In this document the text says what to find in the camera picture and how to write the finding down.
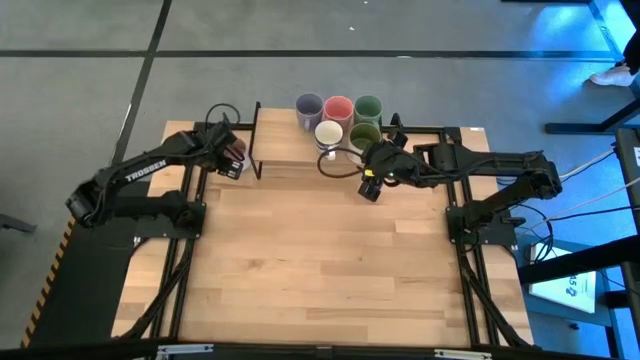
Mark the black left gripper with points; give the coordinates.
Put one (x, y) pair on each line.
(226, 150)

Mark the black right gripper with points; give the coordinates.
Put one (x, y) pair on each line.
(392, 165)

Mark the pale green mug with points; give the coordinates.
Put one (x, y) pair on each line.
(362, 135)

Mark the white mug with blue flowers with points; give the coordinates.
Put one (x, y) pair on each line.
(328, 132)

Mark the dark green mug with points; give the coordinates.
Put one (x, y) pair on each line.
(368, 106)

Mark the pink mug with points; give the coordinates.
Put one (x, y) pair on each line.
(338, 107)

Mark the pale lavender mug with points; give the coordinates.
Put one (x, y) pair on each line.
(310, 106)

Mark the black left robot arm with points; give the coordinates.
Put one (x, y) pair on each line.
(145, 170)

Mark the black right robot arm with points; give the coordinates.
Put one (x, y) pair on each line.
(500, 162)

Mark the black bar with silver brackets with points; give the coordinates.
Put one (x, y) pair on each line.
(320, 352)

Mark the black mat with hazard stripes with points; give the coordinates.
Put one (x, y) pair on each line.
(85, 290)

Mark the white sheet with blue print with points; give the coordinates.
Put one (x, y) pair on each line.
(562, 285)

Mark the grey floor object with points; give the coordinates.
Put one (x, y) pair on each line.
(17, 223)

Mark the black furniture leg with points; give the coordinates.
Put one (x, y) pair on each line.
(590, 125)

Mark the black desk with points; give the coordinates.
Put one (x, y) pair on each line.
(631, 210)

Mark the person's white shoe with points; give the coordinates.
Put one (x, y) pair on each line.
(612, 77)

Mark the person's leg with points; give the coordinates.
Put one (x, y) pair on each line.
(632, 35)

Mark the wooden shelf riser black frame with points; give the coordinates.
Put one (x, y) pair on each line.
(280, 140)

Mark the black aluminium table frame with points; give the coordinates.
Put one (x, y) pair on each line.
(435, 131)

